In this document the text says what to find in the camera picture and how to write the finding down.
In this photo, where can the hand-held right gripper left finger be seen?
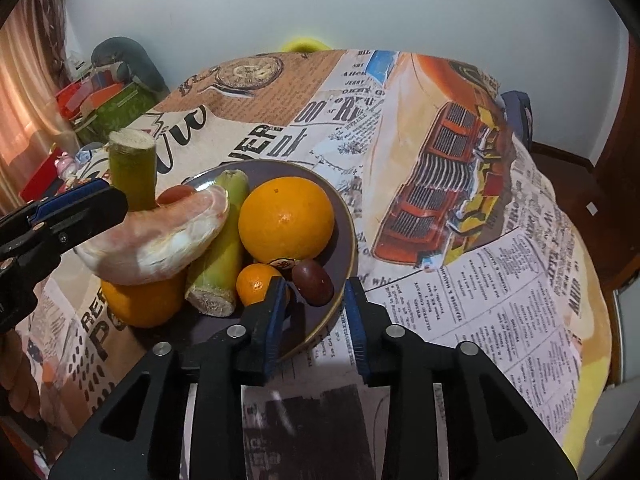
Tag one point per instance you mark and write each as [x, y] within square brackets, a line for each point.
[274, 320]

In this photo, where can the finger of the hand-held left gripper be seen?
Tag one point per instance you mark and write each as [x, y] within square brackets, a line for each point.
[85, 220]
[70, 199]

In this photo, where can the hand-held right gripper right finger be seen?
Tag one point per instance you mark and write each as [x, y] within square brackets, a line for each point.
[357, 325]

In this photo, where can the small tangerine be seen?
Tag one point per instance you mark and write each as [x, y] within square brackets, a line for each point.
[256, 285]

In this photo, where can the brown jujube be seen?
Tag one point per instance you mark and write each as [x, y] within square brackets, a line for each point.
[312, 282]

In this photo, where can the green sugarcane piece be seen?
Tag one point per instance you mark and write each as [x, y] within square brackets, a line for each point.
[132, 170]
[220, 245]

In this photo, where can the purple ceramic plate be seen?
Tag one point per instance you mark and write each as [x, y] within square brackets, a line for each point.
[320, 260]

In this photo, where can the peeled pomelo segment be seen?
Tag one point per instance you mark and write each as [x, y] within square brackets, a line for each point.
[160, 245]

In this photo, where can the red tomato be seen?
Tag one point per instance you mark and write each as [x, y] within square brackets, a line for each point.
[175, 193]

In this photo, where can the large orange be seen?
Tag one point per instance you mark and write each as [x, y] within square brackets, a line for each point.
[286, 220]

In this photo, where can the person's left hand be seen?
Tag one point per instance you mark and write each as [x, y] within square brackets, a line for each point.
[20, 380]

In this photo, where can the small pink toy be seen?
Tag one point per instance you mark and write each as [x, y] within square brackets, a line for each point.
[67, 166]

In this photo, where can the green storage box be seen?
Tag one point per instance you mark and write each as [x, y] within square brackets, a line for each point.
[117, 110]

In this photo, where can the red plastic container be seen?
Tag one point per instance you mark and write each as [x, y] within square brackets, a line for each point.
[75, 94]

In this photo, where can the printed newspaper tablecloth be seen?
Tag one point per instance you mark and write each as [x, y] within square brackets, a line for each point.
[450, 260]

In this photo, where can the orange striped curtain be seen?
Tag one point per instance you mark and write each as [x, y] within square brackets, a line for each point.
[25, 90]

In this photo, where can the white paper scrap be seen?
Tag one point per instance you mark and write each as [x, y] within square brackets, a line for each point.
[592, 208]

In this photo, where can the dark blue chair back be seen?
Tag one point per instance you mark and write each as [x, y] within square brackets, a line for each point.
[517, 116]

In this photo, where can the brown wooden door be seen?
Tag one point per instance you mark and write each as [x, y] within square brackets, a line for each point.
[617, 160]

